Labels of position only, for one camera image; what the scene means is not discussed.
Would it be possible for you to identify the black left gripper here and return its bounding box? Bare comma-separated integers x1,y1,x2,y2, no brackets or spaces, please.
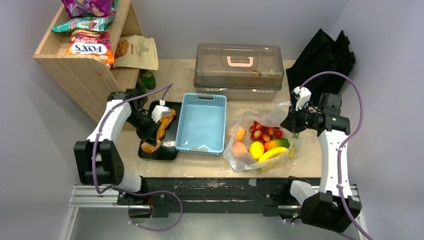
125,111,162,147

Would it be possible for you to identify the brown round bun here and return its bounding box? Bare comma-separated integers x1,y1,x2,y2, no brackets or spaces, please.
140,140,162,154

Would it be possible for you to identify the orange twisted bread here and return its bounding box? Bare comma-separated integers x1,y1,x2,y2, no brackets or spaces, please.
156,109,176,140

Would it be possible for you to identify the red lychee bunch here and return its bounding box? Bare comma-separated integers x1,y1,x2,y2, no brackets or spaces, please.
248,121,285,143

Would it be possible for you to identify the clear plastic grocery bag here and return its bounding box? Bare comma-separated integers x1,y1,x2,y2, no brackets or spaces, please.
222,102,300,173

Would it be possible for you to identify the black fabric tote bag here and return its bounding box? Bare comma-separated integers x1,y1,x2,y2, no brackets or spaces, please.
286,29,356,106

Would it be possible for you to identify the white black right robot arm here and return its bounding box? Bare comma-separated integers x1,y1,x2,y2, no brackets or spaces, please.
279,88,362,234

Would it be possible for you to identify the orange green mango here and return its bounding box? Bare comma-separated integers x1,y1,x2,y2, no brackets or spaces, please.
264,137,290,151

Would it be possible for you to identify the dark green tray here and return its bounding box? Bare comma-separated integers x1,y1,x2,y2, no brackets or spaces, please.
138,101,182,161

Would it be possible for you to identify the yellow banana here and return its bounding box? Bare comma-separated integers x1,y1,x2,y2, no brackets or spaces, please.
258,147,289,162

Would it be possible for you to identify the green glass bottle red label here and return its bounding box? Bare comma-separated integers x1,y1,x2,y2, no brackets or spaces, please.
135,81,148,102

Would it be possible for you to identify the light blue plastic basket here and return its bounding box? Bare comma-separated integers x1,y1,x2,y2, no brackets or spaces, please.
175,93,227,156

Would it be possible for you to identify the smoky clear storage box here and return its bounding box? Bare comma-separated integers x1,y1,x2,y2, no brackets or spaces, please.
193,43,285,101

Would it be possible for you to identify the wooden shelf unit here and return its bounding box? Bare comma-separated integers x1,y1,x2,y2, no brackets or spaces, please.
33,0,143,123

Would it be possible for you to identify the beige cassava chips bag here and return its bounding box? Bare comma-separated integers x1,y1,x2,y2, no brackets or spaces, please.
113,35,159,71

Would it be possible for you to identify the Fox's candy bag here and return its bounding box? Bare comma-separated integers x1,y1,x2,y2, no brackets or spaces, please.
66,29,115,64

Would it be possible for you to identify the teal snack bag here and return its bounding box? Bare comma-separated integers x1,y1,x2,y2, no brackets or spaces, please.
51,16,116,33

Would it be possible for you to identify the purple snack bag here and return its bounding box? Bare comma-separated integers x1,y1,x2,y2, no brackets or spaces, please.
61,0,115,19

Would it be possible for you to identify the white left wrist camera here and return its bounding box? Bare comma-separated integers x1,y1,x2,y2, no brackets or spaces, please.
151,99,172,123

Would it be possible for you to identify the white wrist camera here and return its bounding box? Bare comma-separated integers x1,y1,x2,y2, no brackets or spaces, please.
291,86,312,112
151,99,172,123

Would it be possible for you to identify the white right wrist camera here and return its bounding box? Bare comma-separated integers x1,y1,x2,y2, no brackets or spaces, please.
291,86,312,112

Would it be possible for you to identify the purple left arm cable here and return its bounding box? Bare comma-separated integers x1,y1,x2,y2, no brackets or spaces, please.
91,83,184,233

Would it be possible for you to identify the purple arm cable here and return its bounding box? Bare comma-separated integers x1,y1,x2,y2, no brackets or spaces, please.
91,83,184,233
299,71,375,240

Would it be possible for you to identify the pink box handle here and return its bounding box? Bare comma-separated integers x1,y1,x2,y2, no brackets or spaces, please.
226,56,255,68

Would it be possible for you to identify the black table front rail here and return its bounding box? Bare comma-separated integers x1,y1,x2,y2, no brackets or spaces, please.
115,177,316,220

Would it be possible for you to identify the aluminium frame rail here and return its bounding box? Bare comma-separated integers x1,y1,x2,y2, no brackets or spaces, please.
61,127,371,240

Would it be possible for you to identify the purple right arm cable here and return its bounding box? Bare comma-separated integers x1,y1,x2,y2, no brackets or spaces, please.
299,71,375,240

